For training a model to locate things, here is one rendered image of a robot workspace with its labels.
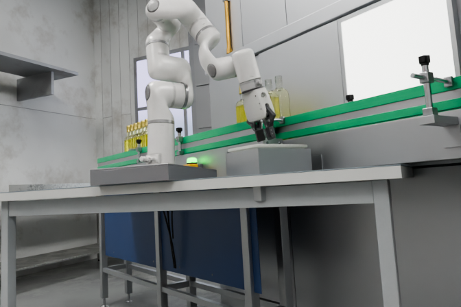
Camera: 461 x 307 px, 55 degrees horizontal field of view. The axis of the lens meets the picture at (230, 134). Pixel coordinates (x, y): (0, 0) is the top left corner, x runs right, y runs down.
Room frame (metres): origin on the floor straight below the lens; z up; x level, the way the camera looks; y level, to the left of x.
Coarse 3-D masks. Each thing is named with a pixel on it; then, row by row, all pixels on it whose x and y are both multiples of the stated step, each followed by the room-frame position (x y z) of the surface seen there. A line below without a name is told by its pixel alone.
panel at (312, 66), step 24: (384, 0) 1.45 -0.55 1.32; (336, 24) 1.62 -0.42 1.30; (456, 24) 1.28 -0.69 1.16; (288, 48) 1.84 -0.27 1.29; (312, 48) 1.73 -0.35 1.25; (336, 48) 1.63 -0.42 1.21; (456, 48) 1.27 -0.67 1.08; (264, 72) 1.97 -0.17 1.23; (288, 72) 1.85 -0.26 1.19; (312, 72) 1.74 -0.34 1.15; (336, 72) 1.64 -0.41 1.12; (456, 72) 1.28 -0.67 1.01; (312, 96) 1.74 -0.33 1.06; (336, 96) 1.65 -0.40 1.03
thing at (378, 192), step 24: (192, 192) 1.44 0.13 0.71; (216, 192) 1.40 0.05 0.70; (240, 192) 1.37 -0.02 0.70; (288, 192) 1.30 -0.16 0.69; (312, 192) 1.27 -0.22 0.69; (336, 192) 1.24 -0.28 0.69; (360, 192) 1.21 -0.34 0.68; (384, 192) 1.18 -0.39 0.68; (384, 216) 1.18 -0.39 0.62; (384, 240) 1.18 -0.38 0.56; (384, 264) 1.19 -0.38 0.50; (384, 288) 1.19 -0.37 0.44
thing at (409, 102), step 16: (384, 96) 1.29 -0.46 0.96; (400, 96) 1.25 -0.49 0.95; (416, 96) 1.21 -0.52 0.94; (432, 96) 1.18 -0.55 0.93; (448, 96) 1.14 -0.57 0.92; (320, 112) 1.50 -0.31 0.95; (336, 112) 1.44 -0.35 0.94; (352, 112) 1.40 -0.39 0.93; (368, 112) 1.35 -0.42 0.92; (384, 112) 1.30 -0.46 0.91; (400, 112) 1.26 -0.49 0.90; (416, 112) 1.22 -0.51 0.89; (288, 128) 1.64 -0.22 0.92; (304, 128) 1.57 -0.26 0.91; (320, 128) 1.50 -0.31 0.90; (336, 128) 1.45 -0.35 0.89
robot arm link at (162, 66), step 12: (156, 48) 1.57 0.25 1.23; (168, 48) 1.61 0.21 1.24; (156, 60) 1.55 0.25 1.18; (168, 60) 1.57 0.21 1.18; (180, 60) 1.59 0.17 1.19; (156, 72) 1.56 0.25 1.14; (168, 72) 1.57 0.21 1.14; (180, 72) 1.59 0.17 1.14; (192, 84) 1.60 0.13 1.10; (192, 96) 1.58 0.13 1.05
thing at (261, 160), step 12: (228, 156) 1.44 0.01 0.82; (240, 156) 1.39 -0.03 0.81; (252, 156) 1.34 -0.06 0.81; (264, 156) 1.33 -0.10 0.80; (276, 156) 1.36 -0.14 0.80; (288, 156) 1.39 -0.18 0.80; (300, 156) 1.42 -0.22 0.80; (312, 156) 1.51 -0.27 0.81; (228, 168) 1.45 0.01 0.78; (240, 168) 1.39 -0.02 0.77; (252, 168) 1.34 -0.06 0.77; (264, 168) 1.33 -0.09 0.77; (276, 168) 1.36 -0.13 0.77; (288, 168) 1.39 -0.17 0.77; (300, 168) 1.42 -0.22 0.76; (312, 168) 1.52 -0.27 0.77
